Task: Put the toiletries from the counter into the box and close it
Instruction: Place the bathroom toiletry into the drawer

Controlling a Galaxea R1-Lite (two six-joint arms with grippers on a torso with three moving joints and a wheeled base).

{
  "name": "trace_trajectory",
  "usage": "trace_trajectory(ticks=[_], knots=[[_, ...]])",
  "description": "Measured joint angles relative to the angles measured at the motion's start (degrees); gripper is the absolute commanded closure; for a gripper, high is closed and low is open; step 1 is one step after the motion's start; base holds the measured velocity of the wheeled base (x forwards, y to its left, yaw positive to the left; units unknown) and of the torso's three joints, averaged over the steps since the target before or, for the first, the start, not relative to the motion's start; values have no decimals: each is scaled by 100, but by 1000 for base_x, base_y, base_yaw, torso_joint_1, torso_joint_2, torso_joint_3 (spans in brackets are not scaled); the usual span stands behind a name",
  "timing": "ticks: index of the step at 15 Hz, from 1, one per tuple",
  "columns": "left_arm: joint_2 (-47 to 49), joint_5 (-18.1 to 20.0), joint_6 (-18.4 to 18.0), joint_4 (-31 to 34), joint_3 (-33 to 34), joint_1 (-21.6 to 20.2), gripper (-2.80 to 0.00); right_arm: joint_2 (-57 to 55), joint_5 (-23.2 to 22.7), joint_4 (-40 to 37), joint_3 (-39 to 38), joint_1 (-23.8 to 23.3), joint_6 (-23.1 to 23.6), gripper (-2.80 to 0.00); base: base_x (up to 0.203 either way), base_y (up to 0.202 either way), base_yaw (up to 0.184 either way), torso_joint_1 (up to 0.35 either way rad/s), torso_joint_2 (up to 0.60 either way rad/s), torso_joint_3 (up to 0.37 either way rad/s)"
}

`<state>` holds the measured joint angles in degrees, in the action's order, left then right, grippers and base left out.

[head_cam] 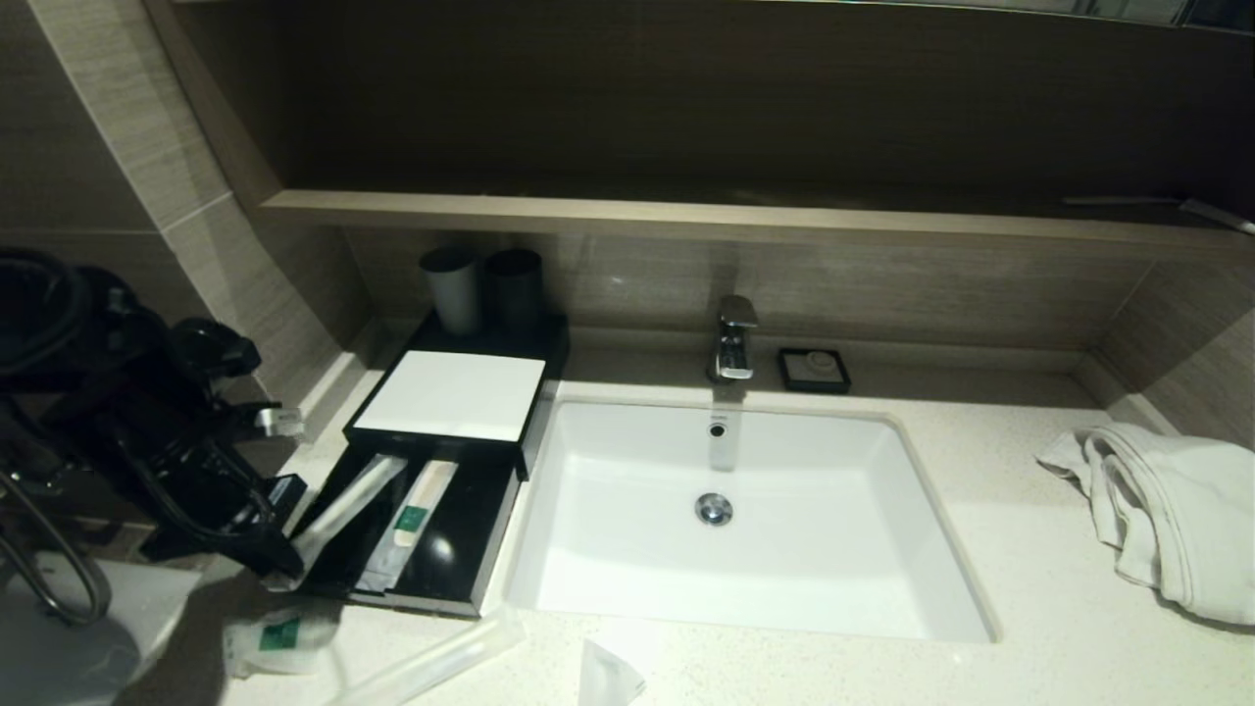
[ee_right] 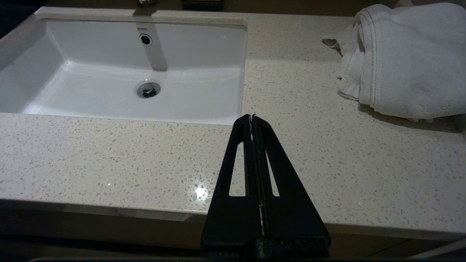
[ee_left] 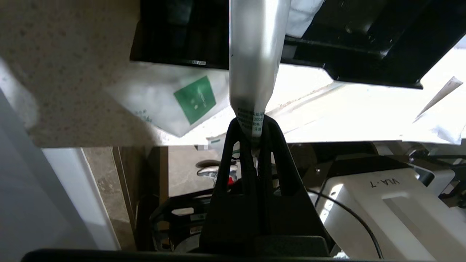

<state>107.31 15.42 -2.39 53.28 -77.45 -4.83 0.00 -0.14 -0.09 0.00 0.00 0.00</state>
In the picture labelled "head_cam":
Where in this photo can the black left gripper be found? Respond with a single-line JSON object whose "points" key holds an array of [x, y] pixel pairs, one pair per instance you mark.
{"points": [[216, 490]]}

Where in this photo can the toothbrush packet with green print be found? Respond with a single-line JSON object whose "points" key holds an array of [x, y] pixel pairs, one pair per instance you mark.
{"points": [[348, 505]]}

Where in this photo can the black box drawer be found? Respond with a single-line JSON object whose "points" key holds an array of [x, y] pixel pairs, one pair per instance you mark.
{"points": [[461, 549]]}

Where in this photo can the long clear plastic packet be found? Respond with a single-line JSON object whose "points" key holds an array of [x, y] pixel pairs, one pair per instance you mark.
{"points": [[441, 657]]}

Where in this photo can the dark brown cup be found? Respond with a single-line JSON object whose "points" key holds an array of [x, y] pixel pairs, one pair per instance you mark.
{"points": [[515, 289]]}

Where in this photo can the sachet with green label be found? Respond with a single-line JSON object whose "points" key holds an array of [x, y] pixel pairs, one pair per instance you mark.
{"points": [[279, 637]]}

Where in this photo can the slim packet with green label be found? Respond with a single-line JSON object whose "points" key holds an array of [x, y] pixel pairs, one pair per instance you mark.
{"points": [[412, 515]]}

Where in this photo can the white flat sheet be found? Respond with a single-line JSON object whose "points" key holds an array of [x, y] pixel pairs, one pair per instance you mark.
{"points": [[451, 397]]}

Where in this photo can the grey cup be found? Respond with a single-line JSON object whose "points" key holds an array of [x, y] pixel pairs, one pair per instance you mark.
{"points": [[453, 294]]}

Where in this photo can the chrome drain stopper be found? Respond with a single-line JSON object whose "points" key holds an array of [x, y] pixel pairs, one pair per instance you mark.
{"points": [[714, 509]]}

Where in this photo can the chrome faucet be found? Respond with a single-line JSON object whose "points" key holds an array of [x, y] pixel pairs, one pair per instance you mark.
{"points": [[733, 343]]}

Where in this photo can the black soap dish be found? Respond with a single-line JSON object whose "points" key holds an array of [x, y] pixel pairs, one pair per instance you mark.
{"points": [[784, 378]]}

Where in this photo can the white ceramic sink basin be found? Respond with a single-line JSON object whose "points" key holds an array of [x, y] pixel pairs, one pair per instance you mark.
{"points": [[833, 549]]}

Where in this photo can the round white soap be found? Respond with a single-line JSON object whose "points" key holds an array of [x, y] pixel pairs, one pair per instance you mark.
{"points": [[816, 367]]}

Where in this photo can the white towel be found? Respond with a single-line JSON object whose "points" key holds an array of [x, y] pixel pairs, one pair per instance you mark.
{"points": [[1186, 510]]}

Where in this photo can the wooden wall shelf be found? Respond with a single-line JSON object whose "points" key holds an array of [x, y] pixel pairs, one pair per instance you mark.
{"points": [[686, 221]]}

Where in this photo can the wall mirror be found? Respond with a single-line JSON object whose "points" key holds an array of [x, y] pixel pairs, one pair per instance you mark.
{"points": [[1128, 8]]}

